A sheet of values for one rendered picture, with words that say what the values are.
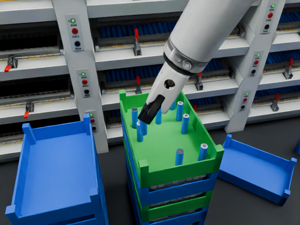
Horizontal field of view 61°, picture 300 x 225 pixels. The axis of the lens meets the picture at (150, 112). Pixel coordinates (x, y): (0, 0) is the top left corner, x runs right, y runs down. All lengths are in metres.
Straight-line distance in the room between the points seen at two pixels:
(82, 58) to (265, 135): 0.97
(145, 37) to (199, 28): 0.60
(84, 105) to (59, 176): 0.36
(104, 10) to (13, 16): 0.27
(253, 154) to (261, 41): 0.51
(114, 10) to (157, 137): 0.43
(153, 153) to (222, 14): 0.41
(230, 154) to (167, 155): 0.63
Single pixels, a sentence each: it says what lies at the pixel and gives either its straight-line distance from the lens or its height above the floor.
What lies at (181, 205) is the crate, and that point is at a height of 0.28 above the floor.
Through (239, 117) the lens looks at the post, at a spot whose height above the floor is 0.10.
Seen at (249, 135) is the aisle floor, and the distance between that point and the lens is 1.39.
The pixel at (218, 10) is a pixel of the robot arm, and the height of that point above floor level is 0.80.
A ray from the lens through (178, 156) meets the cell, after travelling 0.61.
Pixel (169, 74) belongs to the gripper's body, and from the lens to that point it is 0.45.
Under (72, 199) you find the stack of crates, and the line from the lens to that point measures 0.72.
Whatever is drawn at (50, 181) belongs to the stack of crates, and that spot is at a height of 0.32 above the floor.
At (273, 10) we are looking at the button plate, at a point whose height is 0.61.
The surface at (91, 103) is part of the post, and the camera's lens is 1.04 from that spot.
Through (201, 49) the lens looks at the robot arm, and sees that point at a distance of 0.42.
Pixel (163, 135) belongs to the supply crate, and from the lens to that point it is 0.73.
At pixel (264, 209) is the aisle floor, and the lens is 1.14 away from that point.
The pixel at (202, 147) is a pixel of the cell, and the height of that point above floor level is 0.47.
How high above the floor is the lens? 0.92
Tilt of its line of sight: 40 degrees down
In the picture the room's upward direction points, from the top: straight up
